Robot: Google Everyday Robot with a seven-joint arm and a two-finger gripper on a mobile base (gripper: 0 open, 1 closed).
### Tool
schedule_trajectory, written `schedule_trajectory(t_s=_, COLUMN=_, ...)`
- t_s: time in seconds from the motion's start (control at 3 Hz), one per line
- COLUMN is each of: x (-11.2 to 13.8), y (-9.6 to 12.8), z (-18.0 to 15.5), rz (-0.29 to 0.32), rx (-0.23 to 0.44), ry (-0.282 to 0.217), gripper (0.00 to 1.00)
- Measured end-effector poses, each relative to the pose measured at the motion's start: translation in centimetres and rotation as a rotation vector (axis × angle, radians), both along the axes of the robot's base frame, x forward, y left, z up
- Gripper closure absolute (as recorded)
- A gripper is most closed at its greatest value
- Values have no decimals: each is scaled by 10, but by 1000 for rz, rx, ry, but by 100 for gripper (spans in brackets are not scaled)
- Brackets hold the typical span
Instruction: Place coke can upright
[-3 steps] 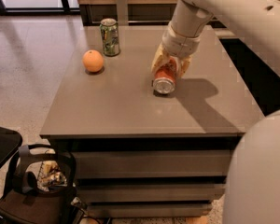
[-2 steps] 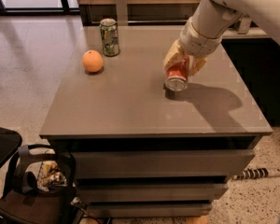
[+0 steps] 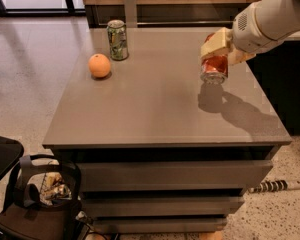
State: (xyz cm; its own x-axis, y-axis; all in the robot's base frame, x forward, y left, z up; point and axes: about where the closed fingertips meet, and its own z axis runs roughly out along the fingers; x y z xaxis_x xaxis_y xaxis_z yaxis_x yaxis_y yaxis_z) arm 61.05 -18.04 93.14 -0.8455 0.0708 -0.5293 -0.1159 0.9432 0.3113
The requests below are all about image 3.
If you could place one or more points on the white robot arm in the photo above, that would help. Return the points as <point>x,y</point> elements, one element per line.
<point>278,19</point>

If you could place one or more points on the grey drawer cabinet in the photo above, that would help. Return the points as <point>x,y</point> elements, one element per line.
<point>154,107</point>

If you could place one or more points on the cabinet drawer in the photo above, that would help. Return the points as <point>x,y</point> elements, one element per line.
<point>154,176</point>
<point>174,206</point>
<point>135,226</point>

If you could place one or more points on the top cabinet drawer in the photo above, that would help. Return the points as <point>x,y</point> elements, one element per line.
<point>154,176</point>

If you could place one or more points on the red coke can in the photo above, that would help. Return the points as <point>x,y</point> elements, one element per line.
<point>214,70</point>

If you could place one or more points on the left metal bracket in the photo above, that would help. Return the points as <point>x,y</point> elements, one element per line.
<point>130,7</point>

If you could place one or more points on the green soda can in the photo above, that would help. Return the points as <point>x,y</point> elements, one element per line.
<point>117,38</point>

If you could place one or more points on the black bag with snacks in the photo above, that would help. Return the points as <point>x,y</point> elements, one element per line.
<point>25,216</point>

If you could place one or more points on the bottom cabinet drawer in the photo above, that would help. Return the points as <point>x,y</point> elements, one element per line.
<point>135,226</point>

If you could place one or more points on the black chair seat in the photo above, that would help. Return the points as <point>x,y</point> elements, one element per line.
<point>10,151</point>

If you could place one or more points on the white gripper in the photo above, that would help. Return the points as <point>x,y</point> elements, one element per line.
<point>246,34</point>

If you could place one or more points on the orange fruit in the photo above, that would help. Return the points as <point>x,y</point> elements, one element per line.
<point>99,65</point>

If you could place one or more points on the middle cabinet drawer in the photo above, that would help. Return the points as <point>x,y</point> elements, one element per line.
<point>174,206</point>

